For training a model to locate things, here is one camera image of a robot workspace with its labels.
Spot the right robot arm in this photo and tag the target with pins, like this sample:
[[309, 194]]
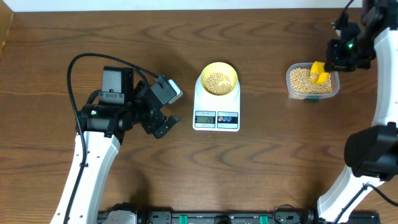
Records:
[[371, 154]]

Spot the soybeans in bowl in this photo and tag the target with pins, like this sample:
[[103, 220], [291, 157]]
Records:
[[218, 83]]

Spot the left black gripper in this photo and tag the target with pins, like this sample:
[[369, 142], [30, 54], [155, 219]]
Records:
[[152, 124]]

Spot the yellow measuring scoop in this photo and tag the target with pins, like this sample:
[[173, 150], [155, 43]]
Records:
[[318, 75]]

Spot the yellow plastic bowl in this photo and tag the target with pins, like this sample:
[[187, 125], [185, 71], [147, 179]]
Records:
[[221, 67]]

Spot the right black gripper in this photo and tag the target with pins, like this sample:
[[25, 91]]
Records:
[[334, 63]]

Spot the clear plastic container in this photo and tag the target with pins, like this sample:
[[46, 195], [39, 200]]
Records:
[[305, 96]]

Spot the white digital kitchen scale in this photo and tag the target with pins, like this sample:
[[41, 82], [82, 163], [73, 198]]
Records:
[[216, 112]]

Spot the soybeans in container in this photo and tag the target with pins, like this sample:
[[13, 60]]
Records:
[[301, 83]]

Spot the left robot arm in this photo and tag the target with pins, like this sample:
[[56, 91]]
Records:
[[102, 123]]

